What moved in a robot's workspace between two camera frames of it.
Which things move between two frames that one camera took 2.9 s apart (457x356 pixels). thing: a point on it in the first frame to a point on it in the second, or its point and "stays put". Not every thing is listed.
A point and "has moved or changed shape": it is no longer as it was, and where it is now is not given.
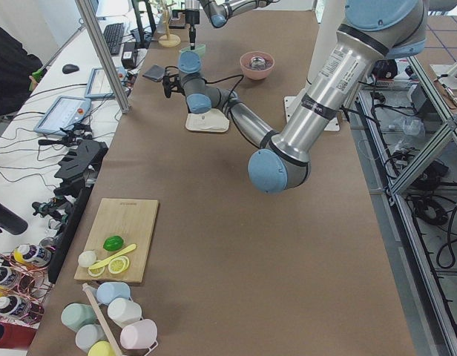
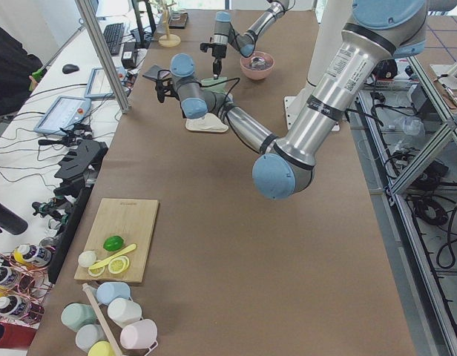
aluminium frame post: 91,20 stays put
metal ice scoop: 258,62 stays put
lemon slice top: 116,265 stays put
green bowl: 199,49 has moved or changed shape
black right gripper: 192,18 to 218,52
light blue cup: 107,291 stays put
